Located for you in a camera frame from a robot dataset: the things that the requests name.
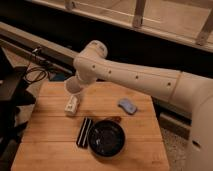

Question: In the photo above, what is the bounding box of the translucent white ceramic cup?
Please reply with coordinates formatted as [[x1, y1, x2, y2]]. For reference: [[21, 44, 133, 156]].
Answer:
[[65, 76, 82, 94]]

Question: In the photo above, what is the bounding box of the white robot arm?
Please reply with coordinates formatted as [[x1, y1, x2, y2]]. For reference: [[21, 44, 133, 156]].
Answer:
[[73, 40, 213, 171]]

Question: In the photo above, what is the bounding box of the dark ceramic bowl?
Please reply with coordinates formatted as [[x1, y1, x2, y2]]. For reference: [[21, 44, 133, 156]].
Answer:
[[87, 120, 125, 158]]

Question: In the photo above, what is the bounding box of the blue sponge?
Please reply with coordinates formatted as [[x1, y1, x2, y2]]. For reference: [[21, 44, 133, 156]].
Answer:
[[118, 98, 137, 115]]

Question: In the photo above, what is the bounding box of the white remote controller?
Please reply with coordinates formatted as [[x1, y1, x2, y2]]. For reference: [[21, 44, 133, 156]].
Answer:
[[64, 95, 81, 117]]

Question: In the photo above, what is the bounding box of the black striped rectangular block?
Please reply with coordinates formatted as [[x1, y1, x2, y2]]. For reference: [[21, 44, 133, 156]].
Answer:
[[76, 117, 93, 148]]

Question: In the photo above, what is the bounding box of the black cable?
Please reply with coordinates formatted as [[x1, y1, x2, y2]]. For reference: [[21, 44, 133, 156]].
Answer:
[[23, 47, 54, 85]]

